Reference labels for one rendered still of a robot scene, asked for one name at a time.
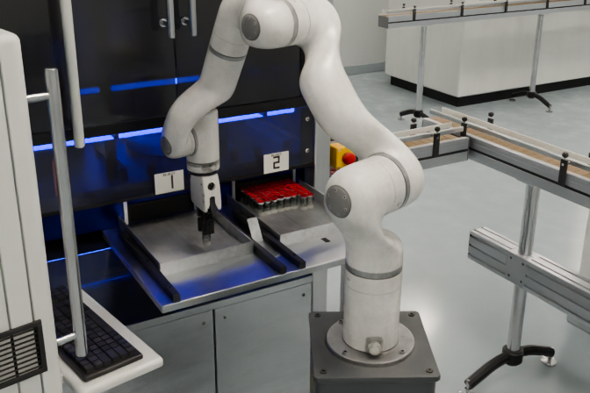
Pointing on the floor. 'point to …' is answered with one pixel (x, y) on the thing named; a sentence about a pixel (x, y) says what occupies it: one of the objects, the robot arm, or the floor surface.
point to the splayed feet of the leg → (509, 362)
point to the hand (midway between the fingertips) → (205, 225)
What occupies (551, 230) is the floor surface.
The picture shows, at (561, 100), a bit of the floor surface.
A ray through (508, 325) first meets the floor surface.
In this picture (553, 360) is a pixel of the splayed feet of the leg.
